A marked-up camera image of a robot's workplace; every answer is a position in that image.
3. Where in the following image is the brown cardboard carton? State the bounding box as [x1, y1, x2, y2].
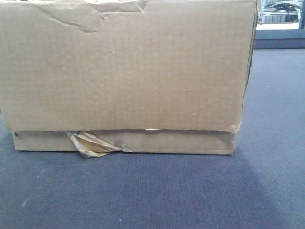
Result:
[0, 0, 257, 157]

